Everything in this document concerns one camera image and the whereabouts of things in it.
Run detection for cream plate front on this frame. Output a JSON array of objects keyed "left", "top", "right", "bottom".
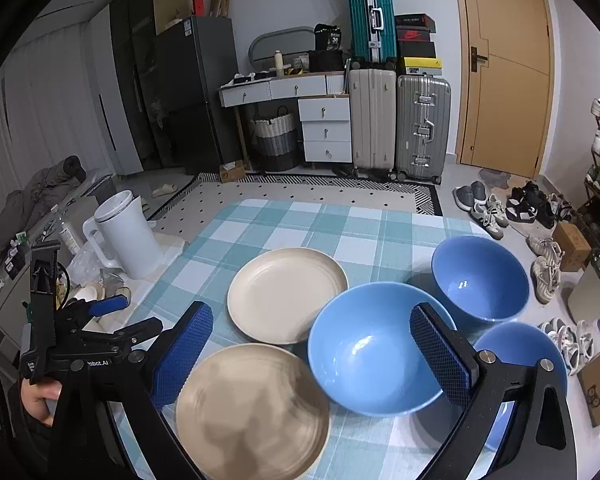
[{"left": 175, "top": 344, "right": 330, "bottom": 479}]

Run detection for cream plate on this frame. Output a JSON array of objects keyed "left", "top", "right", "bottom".
[
  {"left": 227, "top": 248, "right": 349, "bottom": 346},
  {"left": 175, "top": 344, "right": 330, "bottom": 479}
]

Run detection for blue bowl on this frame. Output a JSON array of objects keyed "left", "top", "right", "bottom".
[
  {"left": 474, "top": 322, "right": 568, "bottom": 452},
  {"left": 308, "top": 282, "right": 456, "bottom": 417},
  {"left": 431, "top": 235, "right": 530, "bottom": 327}
]

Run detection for blue bowl back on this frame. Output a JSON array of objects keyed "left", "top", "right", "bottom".
[{"left": 431, "top": 235, "right": 530, "bottom": 327}]

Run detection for person's left hand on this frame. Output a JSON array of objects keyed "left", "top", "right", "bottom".
[{"left": 20, "top": 378, "right": 62, "bottom": 427}]

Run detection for white electric kettle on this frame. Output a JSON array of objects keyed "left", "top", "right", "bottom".
[{"left": 82, "top": 190, "right": 162, "bottom": 280}]

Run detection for white trash bin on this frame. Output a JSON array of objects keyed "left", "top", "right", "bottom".
[{"left": 568, "top": 255, "right": 600, "bottom": 323}]

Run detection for small brown cardboard box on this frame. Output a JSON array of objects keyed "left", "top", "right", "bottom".
[{"left": 553, "top": 221, "right": 591, "bottom": 272}]

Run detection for teal checked tablecloth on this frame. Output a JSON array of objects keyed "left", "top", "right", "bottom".
[{"left": 107, "top": 197, "right": 502, "bottom": 480}]

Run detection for woven laundry basket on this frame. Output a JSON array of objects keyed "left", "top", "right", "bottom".
[{"left": 253, "top": 105, "right": 300, "bottom": 172}]

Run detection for grey slippers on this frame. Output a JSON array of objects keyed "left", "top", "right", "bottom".
[{"left": 452, "top": 181, "right": 486, "bottom": 211}]

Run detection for black refrigerator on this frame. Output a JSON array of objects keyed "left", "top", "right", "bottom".
[{"left": 156, "top": 16, "right": 242, "bottom": 174}]

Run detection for white drawer desk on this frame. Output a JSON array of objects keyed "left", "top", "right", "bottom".
[{"left": 219, "top": 72, "right": 352, "bottom": 164}]

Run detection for beige suitcase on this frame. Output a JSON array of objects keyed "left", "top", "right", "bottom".
[{"left": 349, "top": 70, "right": 396, "bottom": 171}]

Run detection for oval mirror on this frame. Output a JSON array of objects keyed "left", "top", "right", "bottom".
[{"left": 248, "top": 26, "right": 315, "bottom": 70}]

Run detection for silver suitcase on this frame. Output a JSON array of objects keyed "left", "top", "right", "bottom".
[{"left": 394, "top": 75, "right": 452, "bottom": 184}]

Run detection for teal suitcase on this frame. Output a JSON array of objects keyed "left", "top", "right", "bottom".
[{"left": 349, "top": 0, "right": 398, "bottom": 70}]

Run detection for stack of shoe boxes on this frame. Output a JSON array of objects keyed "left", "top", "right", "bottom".
[{"left": 394, "top": 13, "right": 442, "bottom": 77}]

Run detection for wooden door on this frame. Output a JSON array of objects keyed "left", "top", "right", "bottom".
[{"left": 456, "top": 0, "right": 555, "bottom": 178}]

